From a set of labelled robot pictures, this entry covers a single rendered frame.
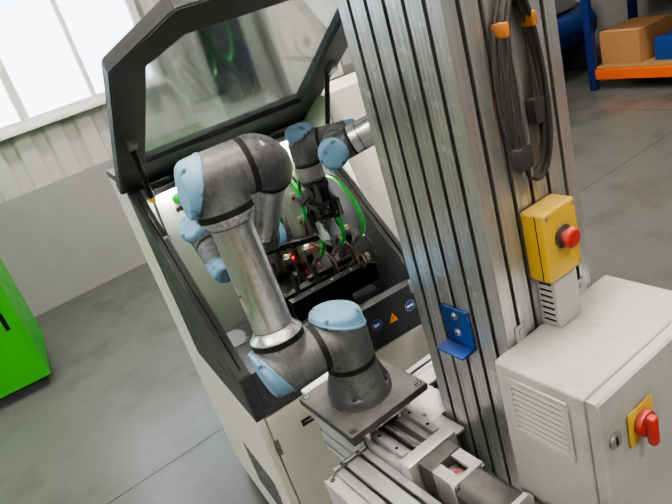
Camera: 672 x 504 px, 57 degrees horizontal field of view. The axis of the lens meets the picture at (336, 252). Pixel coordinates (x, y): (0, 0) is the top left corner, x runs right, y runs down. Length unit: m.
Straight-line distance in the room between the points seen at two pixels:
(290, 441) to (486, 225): 1.18
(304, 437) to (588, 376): 1.15
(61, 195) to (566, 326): 5.04
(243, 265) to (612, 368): 0.69
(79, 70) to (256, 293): 4.75
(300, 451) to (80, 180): 4.18
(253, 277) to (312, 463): 1.00
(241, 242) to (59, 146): 4.64
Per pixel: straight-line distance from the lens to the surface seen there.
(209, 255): 1.56
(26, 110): 5.78
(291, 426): 2.00
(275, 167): 1.22
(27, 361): 4.55
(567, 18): 8.04
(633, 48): 7.28
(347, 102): 2.21
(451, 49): 0.97
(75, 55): 5.81
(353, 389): 1.40
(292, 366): 1.30
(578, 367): 1.11
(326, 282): 2.13
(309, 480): 2.14
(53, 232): 5.84
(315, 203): 1.71
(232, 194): 1.19
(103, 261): 5.98
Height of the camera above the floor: 1.91
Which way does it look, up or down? 24 degrees down
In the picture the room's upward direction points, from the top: 17 degrees counter-clockwise
